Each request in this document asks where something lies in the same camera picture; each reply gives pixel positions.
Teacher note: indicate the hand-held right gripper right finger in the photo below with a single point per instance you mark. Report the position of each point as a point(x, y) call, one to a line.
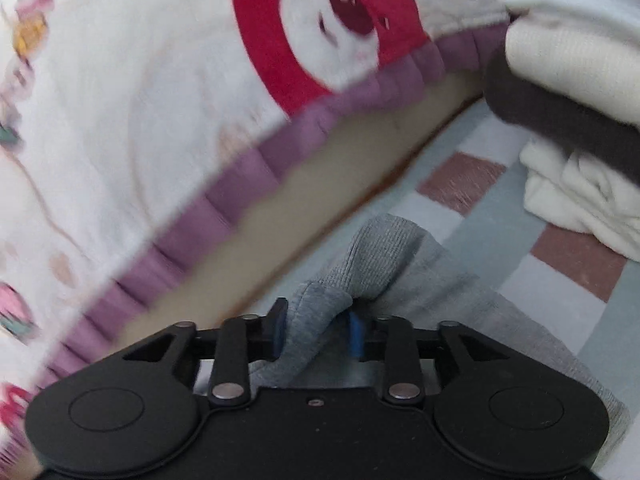
point(356, 337)

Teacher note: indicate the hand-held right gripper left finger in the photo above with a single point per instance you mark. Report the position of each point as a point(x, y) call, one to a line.
point(279, 332)

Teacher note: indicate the grey sweatshirt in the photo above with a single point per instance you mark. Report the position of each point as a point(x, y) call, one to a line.
point(385, 255)

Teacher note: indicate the beige bed headboard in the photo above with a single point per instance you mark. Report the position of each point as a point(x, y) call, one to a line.
point(310, 195)

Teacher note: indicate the crumpled white garment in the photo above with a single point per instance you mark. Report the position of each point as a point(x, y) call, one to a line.
point(580, 200)

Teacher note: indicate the bear print pillow purple frill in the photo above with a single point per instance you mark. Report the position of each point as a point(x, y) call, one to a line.
point(150, 85)

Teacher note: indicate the folded dark grey garment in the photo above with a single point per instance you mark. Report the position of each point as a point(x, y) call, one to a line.
point(540, 105)

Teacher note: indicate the folded cream garment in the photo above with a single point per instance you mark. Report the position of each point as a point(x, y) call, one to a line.
point(575, 60)

